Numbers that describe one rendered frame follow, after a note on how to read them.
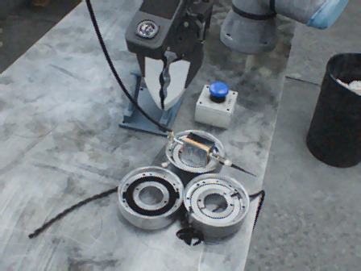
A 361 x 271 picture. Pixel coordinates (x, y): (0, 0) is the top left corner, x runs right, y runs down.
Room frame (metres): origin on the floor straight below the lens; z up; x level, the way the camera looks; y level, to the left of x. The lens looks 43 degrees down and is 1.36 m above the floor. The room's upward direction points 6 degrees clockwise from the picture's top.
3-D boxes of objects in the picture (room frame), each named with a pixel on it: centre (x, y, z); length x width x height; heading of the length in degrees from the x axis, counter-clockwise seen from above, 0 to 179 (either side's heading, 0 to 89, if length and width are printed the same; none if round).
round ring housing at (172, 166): (0.52, -0.03, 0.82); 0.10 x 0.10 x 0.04
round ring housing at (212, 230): (0.42, -0.07, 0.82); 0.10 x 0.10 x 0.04
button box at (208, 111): (0.67, -0.07, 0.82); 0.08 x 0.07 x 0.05; 167
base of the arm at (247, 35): (0.99, -0.15, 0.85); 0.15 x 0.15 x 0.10
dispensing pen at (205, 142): (0.50, -0.06, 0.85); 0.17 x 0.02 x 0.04; 65
